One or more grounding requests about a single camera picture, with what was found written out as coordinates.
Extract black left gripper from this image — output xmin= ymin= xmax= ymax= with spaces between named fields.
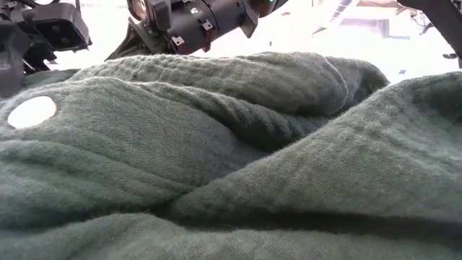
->
xmin=0 ymin=0 xmax=57 ymax=98

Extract green button shirt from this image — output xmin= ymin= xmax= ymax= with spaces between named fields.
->
xmin=0 ymin=51 xmax=462 ymax=260

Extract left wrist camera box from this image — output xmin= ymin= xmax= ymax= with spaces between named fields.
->
xmin=22 ymin=1 xmax=93 ymax=52

